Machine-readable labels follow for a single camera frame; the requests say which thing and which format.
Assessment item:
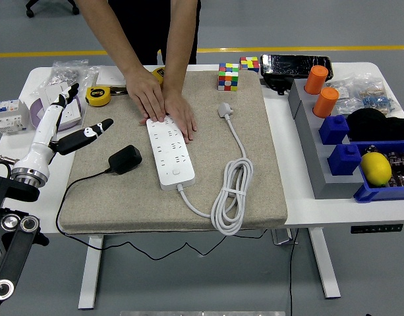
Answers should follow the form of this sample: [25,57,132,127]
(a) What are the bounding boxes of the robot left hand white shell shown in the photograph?
[11,82,115,178]

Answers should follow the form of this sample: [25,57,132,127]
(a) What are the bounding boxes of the person's left hand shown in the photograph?
[161,88,198,145]

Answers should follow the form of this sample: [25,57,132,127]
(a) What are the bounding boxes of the person's right hand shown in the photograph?
[124,67,166,123]

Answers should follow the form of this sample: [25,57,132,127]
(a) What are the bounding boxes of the white power strip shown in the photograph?
[145,115,196,192]

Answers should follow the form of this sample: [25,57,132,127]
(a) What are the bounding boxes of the black power adapter plug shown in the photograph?
[108,145,143,176]

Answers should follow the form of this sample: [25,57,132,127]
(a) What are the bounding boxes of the thin black adapter cord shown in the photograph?
[55,167,268,261]

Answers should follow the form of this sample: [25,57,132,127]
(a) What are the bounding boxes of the small yellow tape measure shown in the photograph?
[151,66,166,87]

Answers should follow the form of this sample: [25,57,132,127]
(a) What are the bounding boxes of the purple plate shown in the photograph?
[29,95,83,132]

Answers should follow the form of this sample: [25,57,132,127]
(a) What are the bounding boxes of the white circuit breaker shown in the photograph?
[0,98,30,135]

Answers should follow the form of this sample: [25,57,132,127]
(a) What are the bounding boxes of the large yellow tape measure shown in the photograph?
[85,85,129,107]

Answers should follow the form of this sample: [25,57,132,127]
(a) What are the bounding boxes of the large Rubik's cube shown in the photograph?
[217,62,240,92]

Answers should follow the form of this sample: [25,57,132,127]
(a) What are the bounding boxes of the person's torso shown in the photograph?
[107,0,202,66]

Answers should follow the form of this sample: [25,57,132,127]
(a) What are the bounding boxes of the bag of metal screws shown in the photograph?
[49,59,100,96]

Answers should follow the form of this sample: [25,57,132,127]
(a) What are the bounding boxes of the small Rubik's cube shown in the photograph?
[239,56,260,74]

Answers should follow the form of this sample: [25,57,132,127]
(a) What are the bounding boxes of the grey-brown mat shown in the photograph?
[58,70,288,235]

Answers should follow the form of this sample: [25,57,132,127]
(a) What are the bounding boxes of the black office chair base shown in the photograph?
[25,0,80,18]

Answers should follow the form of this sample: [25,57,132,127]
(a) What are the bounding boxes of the orange cylinder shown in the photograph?
[312,86,340,119]
[303,65,330,95]

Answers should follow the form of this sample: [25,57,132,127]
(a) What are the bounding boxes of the grey stepped block holder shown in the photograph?
[287,78,366,200]

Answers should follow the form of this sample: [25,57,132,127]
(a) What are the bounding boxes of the white table leg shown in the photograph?
[78,234,104,311]
[308,227,341,300]

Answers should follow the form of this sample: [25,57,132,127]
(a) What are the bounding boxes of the blue square block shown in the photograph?
[326,144,363,176]
[318,114,350,145]

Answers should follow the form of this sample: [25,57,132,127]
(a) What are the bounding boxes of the bag of small parts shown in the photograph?
[326,78,364,116]

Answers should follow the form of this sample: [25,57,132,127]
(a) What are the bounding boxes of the black cloth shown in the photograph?
[345,107,404,142]

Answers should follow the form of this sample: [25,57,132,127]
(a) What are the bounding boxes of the bag of blue resistors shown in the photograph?
[356,74,403,117]

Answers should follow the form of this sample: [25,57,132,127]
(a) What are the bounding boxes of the yellow lemon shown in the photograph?
[359,152,393,188]

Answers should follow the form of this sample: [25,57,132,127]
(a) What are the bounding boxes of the blue plastic bin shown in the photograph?
[353,140,404,203]

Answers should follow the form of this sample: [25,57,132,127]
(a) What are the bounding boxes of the dark capacitors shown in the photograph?
[386,150,404,188]

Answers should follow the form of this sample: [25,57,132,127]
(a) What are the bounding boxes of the black desk control panel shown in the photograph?
[350,223,404,234]

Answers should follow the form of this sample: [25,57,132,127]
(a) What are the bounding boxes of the white wall socket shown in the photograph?
[58,97,82,124]

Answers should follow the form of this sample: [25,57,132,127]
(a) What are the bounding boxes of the white wall switch panel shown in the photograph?
[95,65,127,87]

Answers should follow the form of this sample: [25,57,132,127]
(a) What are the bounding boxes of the white power strip cord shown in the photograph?
[177,102,254,236]

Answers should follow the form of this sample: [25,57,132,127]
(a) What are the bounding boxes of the white switch box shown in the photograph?
[38,82,72,106]

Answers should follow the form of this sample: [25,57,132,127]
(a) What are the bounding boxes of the grey under-desk bracket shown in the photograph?
[271,228,299,246]

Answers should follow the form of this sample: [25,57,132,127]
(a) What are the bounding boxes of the black hanging cable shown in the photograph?
[289,228,300,316]

